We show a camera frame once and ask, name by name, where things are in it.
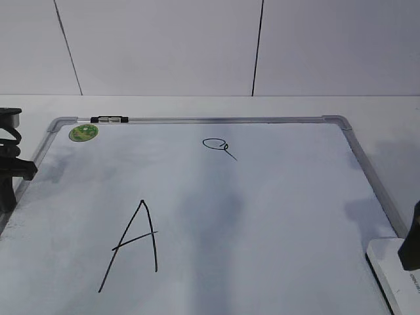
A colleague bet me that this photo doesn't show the black metal hanging clip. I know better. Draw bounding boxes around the black metal hanging clip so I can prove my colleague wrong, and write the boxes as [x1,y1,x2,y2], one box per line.
[90,115,129,123]

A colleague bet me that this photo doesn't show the white board eraser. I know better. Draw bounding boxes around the white board eraser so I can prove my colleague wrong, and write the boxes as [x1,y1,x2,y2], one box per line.
[366,238,419,315]

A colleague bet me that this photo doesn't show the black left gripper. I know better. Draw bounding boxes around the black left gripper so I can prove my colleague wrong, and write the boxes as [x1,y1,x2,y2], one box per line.
[1,138,37,213]

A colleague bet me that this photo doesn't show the white board with aluminium frame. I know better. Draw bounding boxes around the white board with aluminium frame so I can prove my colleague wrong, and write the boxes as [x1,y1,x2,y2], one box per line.
[1,115,403,314]

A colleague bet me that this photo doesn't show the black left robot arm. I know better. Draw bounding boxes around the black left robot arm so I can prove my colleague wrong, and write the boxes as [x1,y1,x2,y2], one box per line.
[1,108,37,213]

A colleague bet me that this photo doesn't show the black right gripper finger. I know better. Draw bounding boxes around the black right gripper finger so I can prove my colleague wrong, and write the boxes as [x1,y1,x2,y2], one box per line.
[398,202,420,271]

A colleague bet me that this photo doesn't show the round green sticker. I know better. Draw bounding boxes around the round green sticker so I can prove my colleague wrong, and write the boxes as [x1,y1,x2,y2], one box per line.
[68,124,98,142]

